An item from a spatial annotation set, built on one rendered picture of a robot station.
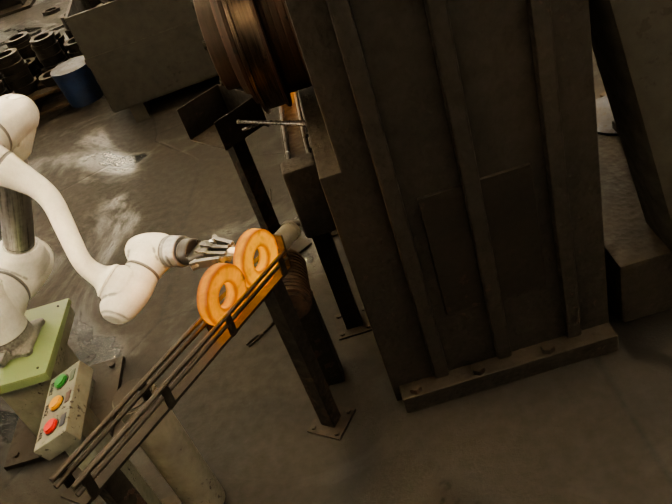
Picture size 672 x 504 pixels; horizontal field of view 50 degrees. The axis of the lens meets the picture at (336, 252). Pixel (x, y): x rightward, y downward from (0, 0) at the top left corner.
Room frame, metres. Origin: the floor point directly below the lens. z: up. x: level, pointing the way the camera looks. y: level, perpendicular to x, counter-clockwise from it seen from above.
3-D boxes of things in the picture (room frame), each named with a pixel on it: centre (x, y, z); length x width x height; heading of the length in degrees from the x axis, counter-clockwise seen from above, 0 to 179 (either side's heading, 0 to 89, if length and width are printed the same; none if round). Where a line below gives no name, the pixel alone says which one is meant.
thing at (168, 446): (1.40, 0.63, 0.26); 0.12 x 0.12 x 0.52
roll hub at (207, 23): (2.01, 0.11, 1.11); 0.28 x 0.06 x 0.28; 176
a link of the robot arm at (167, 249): (1.71, 0.42, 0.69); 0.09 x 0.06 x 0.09; 141
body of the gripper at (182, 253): (1.66, 0.36, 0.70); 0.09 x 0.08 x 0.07; 51
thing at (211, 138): (2.55, 0.23, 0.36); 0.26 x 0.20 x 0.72; 31
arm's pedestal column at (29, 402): (2.01, 1.14, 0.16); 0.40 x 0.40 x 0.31; 85
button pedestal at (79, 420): (1.37, 0.79, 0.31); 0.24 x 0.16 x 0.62; 176
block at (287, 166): (1.77, 0.01, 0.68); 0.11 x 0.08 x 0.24; 86
